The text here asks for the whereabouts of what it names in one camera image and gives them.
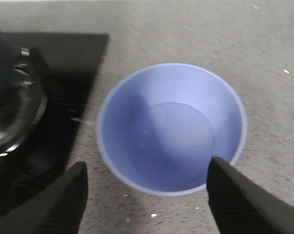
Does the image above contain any right burner with pot support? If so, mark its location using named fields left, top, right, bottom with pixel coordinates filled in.
left=0, top=47, right=49, bottom=159

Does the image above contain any black glass gas stove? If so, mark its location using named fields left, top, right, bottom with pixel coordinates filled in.
left=0, top=32, right=109, bottom=217

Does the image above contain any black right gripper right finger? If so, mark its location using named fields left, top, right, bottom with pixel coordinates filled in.
left=206, top=157, right=294, bottom=234

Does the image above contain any light blue bowl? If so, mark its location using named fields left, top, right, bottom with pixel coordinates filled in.
left=97, top=63, right=248, bottom=196

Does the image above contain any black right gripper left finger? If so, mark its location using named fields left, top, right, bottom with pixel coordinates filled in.
left=0, top=161, right=88, bottom=234

